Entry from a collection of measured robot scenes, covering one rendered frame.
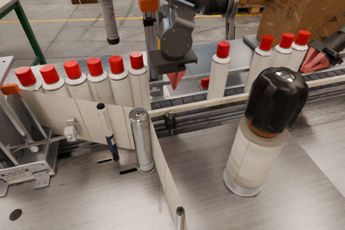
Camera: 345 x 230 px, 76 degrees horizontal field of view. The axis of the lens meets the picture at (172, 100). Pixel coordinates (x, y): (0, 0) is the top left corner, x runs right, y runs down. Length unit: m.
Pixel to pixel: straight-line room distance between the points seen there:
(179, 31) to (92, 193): 0.40
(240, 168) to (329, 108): 0.54
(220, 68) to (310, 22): 0.51
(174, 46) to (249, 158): 0.25
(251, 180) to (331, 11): 0.78
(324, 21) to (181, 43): 0.78
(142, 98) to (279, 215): 0.43
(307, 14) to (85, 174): 0.92
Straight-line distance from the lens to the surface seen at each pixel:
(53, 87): 0.59
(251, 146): 0.42
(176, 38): 0.39
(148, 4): 0.59
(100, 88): 0.59
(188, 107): 0.67
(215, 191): 0.55
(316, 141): 0.81
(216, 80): 0.66
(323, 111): 0.93
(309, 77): 0.98
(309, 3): 1.00
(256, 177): 0.50
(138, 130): 0.44
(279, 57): 0.75
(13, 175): 0.63
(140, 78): 0.59
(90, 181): 0.59
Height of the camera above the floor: 1.37
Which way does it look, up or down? 42 degrees down
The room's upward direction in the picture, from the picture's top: straight up
